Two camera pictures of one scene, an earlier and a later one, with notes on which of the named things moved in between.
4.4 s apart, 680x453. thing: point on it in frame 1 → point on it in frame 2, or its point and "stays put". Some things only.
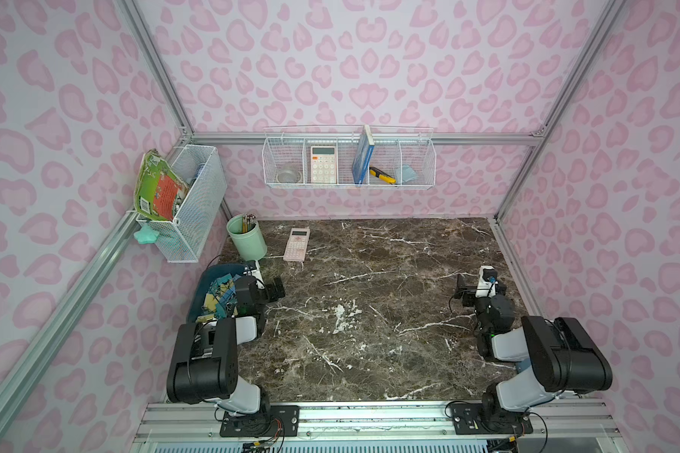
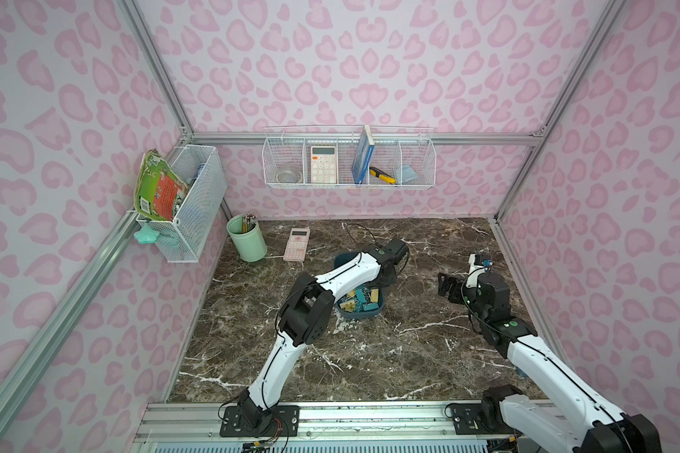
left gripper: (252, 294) → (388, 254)
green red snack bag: (160, 192) stays put
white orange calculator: (323, 164) stays put
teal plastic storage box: (209, 276) → (363, 301)
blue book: (363, 156) stays put
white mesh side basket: (204, 169) stays put
